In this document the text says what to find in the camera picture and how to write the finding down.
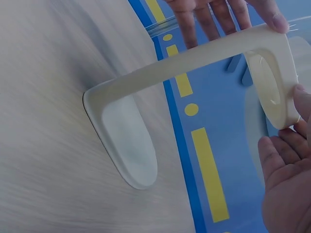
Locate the person's right hand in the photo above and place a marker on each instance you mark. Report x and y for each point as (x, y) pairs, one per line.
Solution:
(289, 196)

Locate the person's left hand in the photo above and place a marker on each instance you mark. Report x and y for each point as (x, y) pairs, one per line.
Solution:
(187, 14)

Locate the person's right thumb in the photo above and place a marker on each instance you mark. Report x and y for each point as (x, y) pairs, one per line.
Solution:
(303, 102)

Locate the person's left thumb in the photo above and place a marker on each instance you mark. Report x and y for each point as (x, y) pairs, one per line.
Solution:
(269, 13)

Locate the clear plastic container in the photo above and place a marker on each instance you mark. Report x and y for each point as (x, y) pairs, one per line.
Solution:
(161, 27)

